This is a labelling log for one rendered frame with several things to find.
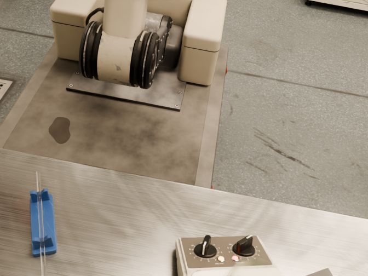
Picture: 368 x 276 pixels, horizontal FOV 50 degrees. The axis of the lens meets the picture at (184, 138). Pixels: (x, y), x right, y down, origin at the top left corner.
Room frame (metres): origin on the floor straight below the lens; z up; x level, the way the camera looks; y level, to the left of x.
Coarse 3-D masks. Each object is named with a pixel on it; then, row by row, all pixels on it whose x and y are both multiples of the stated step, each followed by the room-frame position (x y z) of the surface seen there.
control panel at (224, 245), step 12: (192, 240) 0.28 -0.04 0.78; (216, 240) 0.29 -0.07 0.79; (228, 240) 0.29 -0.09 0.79; (252, 240) 0.30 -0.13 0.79; (192, 252) 0.26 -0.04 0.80; (228, 252) 0.27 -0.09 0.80; (264, 252) 0.27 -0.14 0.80; (192, 264) 0.23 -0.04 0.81; (204, 264) 0.24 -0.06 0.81; (216, 264) 0.24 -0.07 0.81; (228, 264) 0.24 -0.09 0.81
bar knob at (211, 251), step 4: (208, 236) 0.28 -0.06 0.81; (204, 240) 0.27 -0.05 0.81; (208, 240) 0.27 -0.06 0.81; (200, 244) 0.27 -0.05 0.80; (204, 244) 0.26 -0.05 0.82; (208, 244) 0.26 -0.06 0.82; (196, 248) 0.26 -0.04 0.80; (200, 248) 0.27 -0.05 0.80; (204, 248) 0.26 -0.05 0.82; (208, 248) 0.26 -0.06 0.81; (212, 248) 0.27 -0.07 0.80; (196, 252) 0.26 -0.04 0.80; (200, 252) 0.25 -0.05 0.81; (204, 252) 0.25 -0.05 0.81; (208, 252) 0.26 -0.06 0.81; (212, 252) 0.26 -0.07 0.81; (216, 252) 0.26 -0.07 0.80; (200, 256) 0.25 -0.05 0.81; (204, 256) 0.25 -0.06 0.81; (208, 256) 0.25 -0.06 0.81; (212, 256) 0.25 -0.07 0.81
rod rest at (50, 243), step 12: (36, 192) 0.32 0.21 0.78; (48, 192) 0.33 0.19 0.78; (36, 204) 0.31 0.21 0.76; (48, 204) 0.31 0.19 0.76; (36, 216) 0.29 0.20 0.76; (48, 216) 0.29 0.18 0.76; (36, 228) 0.27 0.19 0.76; (48, 228) 0.27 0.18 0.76; (36, 240) 0.24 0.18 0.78; (48, 240) 0.25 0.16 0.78; (36, 252) 0.23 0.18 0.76; (48, 252) 0.24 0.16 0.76
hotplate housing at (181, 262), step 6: (180, 240) 0.28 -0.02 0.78; (180, 246) 0.27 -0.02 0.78; (264, 246) 0.29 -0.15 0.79; (180, 252) 0.26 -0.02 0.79; (180, 258) 0.25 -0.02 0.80; (270, 258) 0.26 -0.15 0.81; (180, 264) 0.24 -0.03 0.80; (186, 264) 0.23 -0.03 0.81; (180, 270) 0.23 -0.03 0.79; (186, 270) 0.22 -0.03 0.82; (192, 270) 0.22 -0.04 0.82
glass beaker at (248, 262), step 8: (232, 264) 0.19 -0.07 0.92; (240, 264) 0.20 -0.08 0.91; (248, 264) 0.20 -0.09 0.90; (256, 264) 0.20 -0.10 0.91; (264, 264) 0.20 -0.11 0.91; (272, 264) 0.20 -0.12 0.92; (232, 272) 0.19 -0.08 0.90; (240, 272) 0.20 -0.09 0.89; (248, 272) 0.20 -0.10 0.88; (256, 272) 0.20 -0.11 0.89; (264, 272) 0.20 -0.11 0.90; (272, 272) 0.20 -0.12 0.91
